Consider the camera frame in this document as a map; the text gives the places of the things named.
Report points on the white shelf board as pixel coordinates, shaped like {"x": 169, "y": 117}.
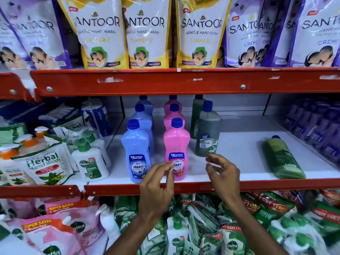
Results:
{"x": 244, "y": 151}

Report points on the orange pump bottle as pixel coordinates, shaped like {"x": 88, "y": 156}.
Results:
{"x": 9, "y": 154}
{"x": 28, "y": 142}
{"x": 41, "y": 131}

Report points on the blue cleaner bottle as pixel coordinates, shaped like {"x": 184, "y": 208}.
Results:
{"x": 144, "y": 120}
{"x": 145, "y": 103}
{"x": 135, "y": 148}

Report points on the white pump bottle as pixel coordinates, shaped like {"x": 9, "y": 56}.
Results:
{"x": 109, "y": 223}

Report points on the pink cleaner bottle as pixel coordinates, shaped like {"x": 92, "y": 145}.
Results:
{"x": 174, "y": 114}
{"x": 172, "y": 102}
{"x": 176, "y": 143}

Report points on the long red shelf beam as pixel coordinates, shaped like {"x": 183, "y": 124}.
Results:
{"x": 265, "y": 185}
{"x": 186, "y": 82}

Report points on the person's left forearm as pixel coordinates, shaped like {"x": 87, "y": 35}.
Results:
{"x": 134, "y": 235}

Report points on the white green-label hand wash bottle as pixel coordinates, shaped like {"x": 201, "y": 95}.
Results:
{"x": 176, "y": 236}

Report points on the pile of green soap packs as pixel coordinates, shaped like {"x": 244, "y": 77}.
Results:
{"x": 279, "y": 223}

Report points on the person's left hand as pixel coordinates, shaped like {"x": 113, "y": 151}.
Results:
{"x": 155, "y": 193}

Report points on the pink hand wash pouch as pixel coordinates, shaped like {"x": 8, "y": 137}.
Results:
{"x": 21, "y": 207}
{"x": 82, "y": 220}
{"x": 50, "y": 236}

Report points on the person's left thumb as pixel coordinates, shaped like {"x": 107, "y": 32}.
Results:
{"x": 171, "y": 181}

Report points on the white herbal hand wash pouch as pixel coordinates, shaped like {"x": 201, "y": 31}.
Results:
{"x": 14, "y": 176}
{"x": 43, "y": 164}

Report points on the person's right forearm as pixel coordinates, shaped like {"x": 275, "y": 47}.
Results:
{"x": 252, "y": 228}

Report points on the short red shelf beam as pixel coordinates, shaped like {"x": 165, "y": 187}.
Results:
{"x": 39, "y": 190}
{"x": 12, "y": 86}

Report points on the blue and white packet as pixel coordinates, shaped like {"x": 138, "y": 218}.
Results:
{"x": 99, "y": 116}
{"x": 57, "y": 114}

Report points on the yellow hand wash pouch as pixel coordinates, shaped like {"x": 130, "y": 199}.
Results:
{"x": 147, "y": 34}
{"x": 99, "y": 34}
{"x": 201, "y": 34}

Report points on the person's right hand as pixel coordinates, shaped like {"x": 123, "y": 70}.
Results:
{"x": 227, "y": 180}

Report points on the green cleaner bottle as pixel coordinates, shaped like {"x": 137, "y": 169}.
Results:
{"x": 284, "y": 158}
{"x": 197, "y": 116}
{"x": 209, "y": 130}

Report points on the white green refill pouch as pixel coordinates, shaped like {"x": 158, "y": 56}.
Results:
{"x": 70, "y": 126}

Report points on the purple hand wash pouch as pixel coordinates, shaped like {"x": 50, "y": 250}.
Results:
{"x": 9, "y": 53}
{"x": 243, "y": 37}
{"x": 318, "y": 34}
{"x": 267, "y": 37}
{"x": 283, "y": 37}
{"x": 39, "y": 31}

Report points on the person's right thumb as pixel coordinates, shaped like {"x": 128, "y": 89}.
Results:
{"x": 211, "y": 171}

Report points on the netted white green-cap bottle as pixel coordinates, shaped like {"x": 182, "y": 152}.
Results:
{"x": 90, "y": 164}
{"x": 102, "y": 148}

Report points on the row of purple bottles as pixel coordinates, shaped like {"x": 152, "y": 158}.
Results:
{"x": 316, "y": 127}

